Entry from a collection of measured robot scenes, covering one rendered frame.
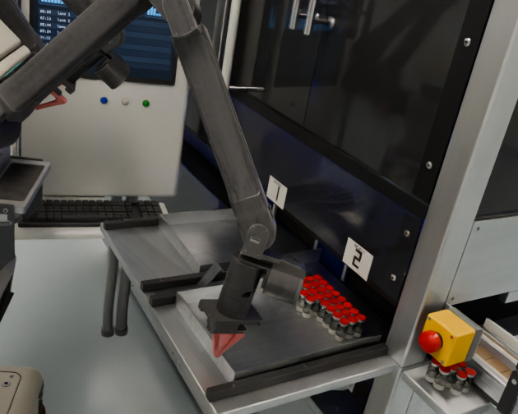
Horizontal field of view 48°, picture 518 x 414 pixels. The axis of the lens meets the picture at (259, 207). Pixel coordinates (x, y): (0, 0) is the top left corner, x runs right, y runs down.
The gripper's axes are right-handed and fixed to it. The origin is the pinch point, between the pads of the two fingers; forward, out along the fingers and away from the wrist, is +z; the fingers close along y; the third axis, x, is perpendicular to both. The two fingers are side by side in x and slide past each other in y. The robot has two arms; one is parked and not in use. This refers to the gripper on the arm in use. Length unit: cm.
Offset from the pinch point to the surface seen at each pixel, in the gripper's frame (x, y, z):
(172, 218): 54, 10, 0
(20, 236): 69, -24, 16
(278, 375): -7.4, 9.3, -0.1
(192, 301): 19.7, 3.5, 2.6
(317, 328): 4.9, 25.8, -0.9
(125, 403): 81, 25, 89
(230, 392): -8.1, -0.1, 2.2
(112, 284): 98, 16, 49
